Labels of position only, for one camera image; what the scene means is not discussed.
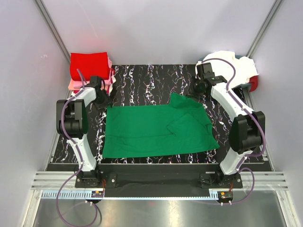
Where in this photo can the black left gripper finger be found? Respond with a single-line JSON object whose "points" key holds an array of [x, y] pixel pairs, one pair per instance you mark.
{"points": [[98, 107], [112, 95]]}

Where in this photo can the left aluminium frame post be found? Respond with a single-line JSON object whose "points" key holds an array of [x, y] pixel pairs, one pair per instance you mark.
{"points": [[48, 20]]}

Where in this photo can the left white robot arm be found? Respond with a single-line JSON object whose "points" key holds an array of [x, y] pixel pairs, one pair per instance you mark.
{"points": [[72, 123]]}

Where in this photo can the green t shirt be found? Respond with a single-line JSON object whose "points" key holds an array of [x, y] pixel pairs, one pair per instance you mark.
{"points": [[179, 127]]}

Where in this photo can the folded peach t shirt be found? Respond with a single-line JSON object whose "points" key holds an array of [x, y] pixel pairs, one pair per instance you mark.
{"points": [[76, 85]]}

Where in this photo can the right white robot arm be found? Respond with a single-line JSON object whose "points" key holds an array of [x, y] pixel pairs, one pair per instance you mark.
{"points": [[248, 126]]}

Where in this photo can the folded red t shirt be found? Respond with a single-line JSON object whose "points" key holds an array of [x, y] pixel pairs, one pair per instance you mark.
{"points": [[89, 64]]}

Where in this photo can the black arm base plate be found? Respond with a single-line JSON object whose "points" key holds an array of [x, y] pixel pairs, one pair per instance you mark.
{"points": [[134, 181]]}

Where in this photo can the black marbled table mat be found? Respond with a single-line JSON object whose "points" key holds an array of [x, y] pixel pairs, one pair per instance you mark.
{"points": [[152, 85]]}

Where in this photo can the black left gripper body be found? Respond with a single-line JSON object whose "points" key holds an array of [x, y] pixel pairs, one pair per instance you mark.
{"points": [[104, 99]]}

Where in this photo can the crumpled white t shirt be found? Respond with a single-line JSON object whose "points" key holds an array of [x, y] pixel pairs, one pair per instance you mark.
{"points": [[225, 64]]}

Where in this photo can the aluminium frame post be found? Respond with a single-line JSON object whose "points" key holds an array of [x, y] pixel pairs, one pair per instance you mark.
{"points": [[264, 27], [48, 20]]}

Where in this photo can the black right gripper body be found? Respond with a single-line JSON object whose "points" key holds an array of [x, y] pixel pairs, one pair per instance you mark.
{"points": [[197, 85]]}

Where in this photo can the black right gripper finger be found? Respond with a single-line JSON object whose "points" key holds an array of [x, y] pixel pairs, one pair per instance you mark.
{"points": [[191, 93], [200, 95]]}

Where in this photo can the folded pink t shirt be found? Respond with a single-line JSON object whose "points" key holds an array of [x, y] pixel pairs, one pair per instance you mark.
{"points": [[108, 81]]}

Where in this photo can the right small circuit board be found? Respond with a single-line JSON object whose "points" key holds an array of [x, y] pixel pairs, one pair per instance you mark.
{"points": [[228, 195]]}

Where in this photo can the left small circuit board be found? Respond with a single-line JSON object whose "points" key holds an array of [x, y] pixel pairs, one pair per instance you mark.
{"points": [[97, 194]]}

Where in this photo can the crumpled red t shirt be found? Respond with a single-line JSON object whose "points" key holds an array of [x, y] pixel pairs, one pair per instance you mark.
{"points": [[252, 83]]}

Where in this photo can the right aluminium frame post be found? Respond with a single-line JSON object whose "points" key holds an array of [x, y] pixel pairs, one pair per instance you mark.
{"points": [[264, 27]]}

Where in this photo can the small circuit board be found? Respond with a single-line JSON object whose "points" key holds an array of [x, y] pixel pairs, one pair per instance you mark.
{"points": [[97, 194], [228, 195]]}

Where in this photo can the aluminium front rail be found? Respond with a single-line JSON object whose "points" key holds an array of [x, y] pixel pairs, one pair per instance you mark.
{"points": [[56, 184]]}

